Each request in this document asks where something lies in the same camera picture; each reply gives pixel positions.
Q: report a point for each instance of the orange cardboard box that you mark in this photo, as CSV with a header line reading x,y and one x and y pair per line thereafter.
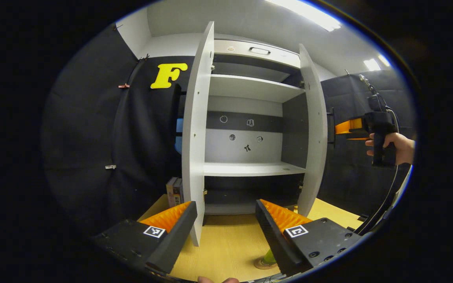
x,y
172,192

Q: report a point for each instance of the white and grey cabinet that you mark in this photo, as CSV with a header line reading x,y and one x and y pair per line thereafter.
x,y
250,88

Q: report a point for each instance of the ceiling light panel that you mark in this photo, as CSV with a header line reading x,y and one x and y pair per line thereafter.
x,y
384,60
372,64

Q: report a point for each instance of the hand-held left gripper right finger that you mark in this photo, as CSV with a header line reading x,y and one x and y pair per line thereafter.
x,y
275,236

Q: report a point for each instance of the black clip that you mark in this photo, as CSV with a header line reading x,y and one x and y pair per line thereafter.
x,y
144,57

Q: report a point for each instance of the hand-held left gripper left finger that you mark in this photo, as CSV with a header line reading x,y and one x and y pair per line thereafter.
x,y
171,243

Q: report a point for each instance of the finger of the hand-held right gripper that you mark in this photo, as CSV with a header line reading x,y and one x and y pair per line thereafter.
x,y
358,138
350,125

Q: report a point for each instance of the green label plastic bottle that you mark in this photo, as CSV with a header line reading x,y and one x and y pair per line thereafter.
x,y
269,256

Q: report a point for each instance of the round wooden coaster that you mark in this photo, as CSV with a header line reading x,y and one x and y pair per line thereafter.
x,y
264,265

